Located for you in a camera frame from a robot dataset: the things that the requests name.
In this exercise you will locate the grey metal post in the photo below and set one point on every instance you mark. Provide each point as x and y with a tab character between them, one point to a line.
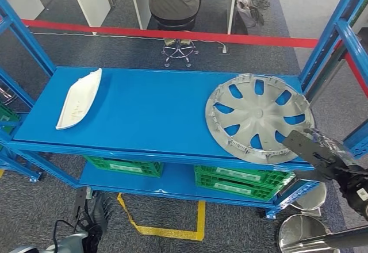
325	72

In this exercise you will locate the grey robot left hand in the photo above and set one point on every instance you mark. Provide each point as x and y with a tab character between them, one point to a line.
100	213

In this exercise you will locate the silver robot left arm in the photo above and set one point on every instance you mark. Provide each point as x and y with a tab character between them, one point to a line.
65	243

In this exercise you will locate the white plastic trim part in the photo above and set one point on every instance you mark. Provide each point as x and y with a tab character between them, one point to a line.
79	99

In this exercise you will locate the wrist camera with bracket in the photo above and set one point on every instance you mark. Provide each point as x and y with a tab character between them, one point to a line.
81	205
310	148

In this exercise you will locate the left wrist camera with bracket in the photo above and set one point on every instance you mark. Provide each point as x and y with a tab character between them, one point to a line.
81	205

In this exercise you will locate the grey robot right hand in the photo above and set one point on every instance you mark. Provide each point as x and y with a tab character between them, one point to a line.
341	150

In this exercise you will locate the steel floor socket box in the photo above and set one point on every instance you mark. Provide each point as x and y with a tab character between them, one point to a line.
225	50

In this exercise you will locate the black and grey bag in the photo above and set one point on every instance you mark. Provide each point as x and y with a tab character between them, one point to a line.
244	13

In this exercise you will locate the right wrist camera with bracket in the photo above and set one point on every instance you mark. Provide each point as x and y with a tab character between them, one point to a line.
310	148

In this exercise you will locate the blue metal shelf rack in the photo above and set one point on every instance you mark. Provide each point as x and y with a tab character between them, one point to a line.
149	114
17	169

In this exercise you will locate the silver plastic wheel hubcap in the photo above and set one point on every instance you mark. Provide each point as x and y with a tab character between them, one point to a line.
256	114

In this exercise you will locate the chrome base stool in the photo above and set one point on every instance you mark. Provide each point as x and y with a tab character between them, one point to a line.
178	51

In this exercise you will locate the red barrier tape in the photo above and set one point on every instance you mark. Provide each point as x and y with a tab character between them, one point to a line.
172	35

